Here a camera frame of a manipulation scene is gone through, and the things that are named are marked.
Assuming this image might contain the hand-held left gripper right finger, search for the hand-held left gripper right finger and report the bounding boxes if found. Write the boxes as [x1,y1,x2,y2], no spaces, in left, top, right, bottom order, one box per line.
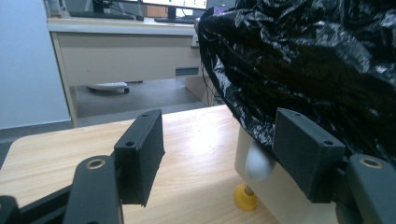
[272,107,347,204]

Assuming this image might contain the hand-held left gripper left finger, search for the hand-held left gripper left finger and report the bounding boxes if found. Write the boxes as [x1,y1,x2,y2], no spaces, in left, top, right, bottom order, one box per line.
[112,108,166,208]

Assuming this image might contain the cream trash bin with face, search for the cream trash bin with face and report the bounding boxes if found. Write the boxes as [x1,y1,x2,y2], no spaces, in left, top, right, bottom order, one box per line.
[233,124,342,224]

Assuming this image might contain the black plastic trash bag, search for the black plastic trash bag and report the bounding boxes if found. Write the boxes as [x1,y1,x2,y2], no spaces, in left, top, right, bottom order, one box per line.
[197,0,396,167]

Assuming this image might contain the beige office desk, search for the beige office desk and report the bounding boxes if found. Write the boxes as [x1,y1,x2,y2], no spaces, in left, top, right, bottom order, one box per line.
[46,17,219,129]

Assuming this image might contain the black keyboard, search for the black keyboard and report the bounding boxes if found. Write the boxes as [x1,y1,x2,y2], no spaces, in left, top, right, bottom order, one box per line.
[153,17,198,25]
[68,11,135,21]

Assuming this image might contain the brown cardboard box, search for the brown cardboard box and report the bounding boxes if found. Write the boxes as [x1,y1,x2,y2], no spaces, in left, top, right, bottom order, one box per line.
[144,4,169,19]

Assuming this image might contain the computer monitor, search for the computer monitor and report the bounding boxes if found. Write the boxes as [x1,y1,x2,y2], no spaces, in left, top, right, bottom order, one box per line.
[141,0,209,20]

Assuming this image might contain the black cables under desk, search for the black cables under desk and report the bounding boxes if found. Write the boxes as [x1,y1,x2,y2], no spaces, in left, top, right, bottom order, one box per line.
[200,62,219,105]

